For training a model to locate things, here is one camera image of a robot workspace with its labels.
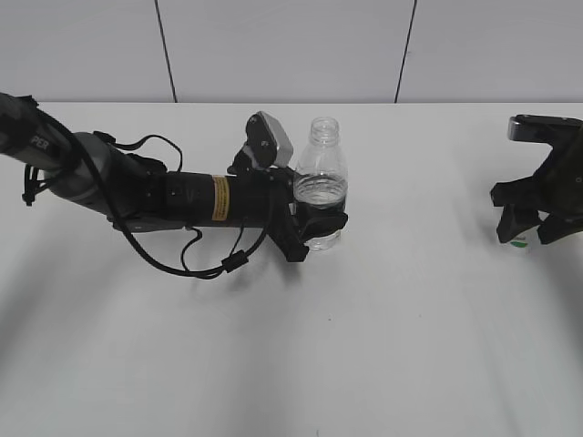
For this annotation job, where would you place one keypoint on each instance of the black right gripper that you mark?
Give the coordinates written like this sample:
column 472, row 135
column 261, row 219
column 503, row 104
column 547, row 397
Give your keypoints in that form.
column 554, row 187

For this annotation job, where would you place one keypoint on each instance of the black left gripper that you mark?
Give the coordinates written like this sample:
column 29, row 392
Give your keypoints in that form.
column 262, row 199

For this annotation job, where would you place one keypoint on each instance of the white green bottle cap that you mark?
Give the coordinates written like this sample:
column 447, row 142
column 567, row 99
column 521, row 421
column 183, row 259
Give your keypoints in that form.
column 522, row 243

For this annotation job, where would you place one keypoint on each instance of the clear cestbon water bottle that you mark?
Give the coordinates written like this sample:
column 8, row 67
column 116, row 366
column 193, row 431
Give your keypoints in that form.
column 321, row 171

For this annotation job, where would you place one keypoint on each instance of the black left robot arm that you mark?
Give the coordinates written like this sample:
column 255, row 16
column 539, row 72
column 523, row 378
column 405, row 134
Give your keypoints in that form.
column 139, row 194

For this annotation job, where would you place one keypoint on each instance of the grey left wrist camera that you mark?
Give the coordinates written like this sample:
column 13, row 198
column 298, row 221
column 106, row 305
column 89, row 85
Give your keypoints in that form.
column 267, row 143

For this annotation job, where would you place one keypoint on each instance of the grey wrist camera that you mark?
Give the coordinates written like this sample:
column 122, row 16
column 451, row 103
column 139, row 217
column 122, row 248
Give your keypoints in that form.
column 267, row 143
column 542, row 129

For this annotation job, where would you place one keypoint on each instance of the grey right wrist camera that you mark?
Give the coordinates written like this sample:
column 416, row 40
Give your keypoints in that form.
column 542, row 129

